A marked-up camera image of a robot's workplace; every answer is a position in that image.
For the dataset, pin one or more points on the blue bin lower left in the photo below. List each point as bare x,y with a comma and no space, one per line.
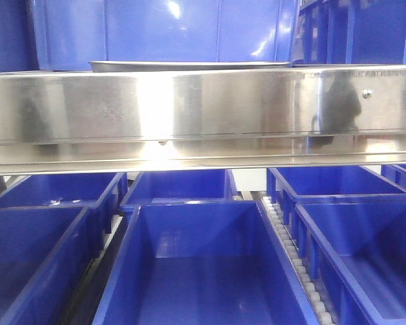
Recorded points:
43,254

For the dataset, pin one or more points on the blue bin upper right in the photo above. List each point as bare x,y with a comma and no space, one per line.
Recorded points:
350,32

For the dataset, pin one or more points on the stainless steel shelf front rail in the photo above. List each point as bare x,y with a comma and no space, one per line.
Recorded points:
76,122

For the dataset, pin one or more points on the lower white roller track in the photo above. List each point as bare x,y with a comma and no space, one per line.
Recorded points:
313,295

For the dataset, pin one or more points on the blue bin lower centre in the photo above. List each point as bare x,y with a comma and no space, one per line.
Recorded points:
211,263

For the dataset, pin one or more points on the blue bin rear left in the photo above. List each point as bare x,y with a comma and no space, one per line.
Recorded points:
101,192

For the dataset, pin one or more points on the blue bin lower right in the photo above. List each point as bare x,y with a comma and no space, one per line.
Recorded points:
357,252

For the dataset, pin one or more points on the silver metal tray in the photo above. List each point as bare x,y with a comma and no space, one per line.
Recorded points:
153,66

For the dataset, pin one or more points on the blue bin rear right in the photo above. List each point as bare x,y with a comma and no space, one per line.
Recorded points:
288,186

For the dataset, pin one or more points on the large blue bin left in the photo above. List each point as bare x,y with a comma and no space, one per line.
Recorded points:
70,35

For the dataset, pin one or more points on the blue bin rear centre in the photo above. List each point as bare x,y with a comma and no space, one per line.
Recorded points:
180,186

